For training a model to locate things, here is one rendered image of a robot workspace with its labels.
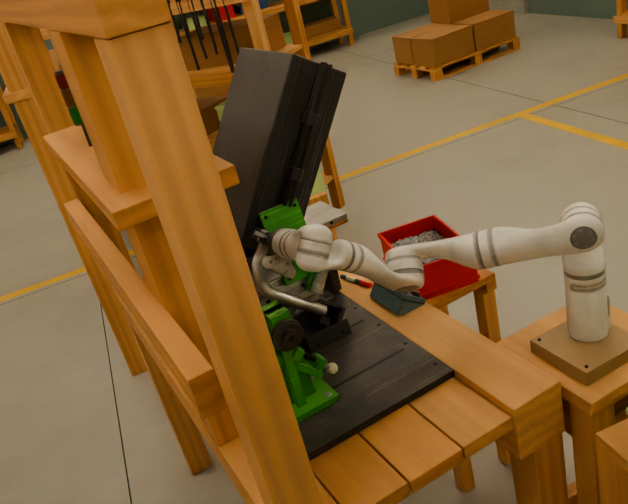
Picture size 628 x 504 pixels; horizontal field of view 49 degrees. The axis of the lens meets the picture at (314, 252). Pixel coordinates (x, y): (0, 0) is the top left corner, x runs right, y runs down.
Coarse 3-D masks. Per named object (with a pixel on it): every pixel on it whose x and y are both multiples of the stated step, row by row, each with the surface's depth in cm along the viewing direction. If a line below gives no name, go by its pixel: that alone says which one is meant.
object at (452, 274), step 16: (416, 224) 236; (432, 224) 237; (384, 240) 228; (400, 240) 234; (416, 240) 230; (432, 240) 228; (384, 256) 236; (432, 272) 209; (448, 272) 210; (464, 272) 212; (432, 288) 211; (448, 288) 212
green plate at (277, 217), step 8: (296, 200) 183; (272, 208) 180; (280, 208) 181; (288, 208) 182; (296, 208) 183; (264, 216) 180; (272, 216) 181; (280, 216) 181; (288, 216) 182; (296, 216) 183; (264, 224) 180; (272, 224) 181; (280, 224) 182; (288, 224) 182; (296, 224) 183; (304, 224) 184; (296, 264) 184; (296, 272) 184; (304, 272) 185; (288, 280) 183; (296, 280) 184
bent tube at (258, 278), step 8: (264, 232) 176; (264, 248) 177; (256, 256) 176; (256, 264) 176; (256, 272) 176; (256, 280) 177; (264, 280) 177; (264, 288) 177; (272, 288) 179; (272, 296) 178; (280, 296) 179; (288, 296) 180; (296, 296) 182; (288, 304) 181; (296, 304) 181; (304, 304) 182; (312, 304) 183; (320, 304) 185; (312, 312) 184; (320, 312) 184
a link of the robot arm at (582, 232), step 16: (560, 224) 151; (576, 224) 150; (592, 224) 149; (480, 240) 159; (496, 240) 157; (512, 240) 156; (528, 240) 154; (544, 240) 153; (560, 240) 152; (576, 240) 151; (592, 240) 150; (496, 256) 158; (512, 256) 157; (528, 256) 156; (544, 256) 156
